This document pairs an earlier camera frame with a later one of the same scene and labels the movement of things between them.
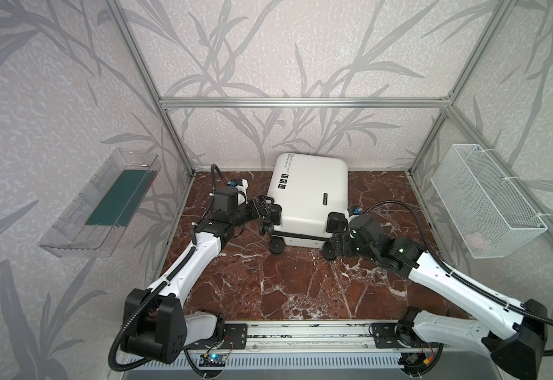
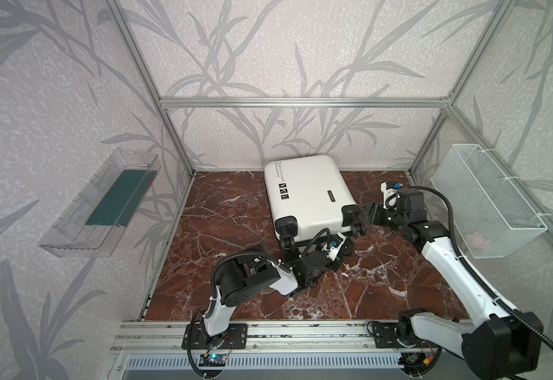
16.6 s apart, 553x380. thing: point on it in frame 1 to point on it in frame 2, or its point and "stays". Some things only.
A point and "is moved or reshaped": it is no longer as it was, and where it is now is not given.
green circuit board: (212, 360) stays
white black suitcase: (307, 188) is moved or reshaped
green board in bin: (120, 200) stays
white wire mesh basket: (489, 216) stays
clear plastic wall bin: (93, 221) stays
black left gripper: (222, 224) to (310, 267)
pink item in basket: (474, 240) stays
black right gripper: (341, 239) to (378, 214)
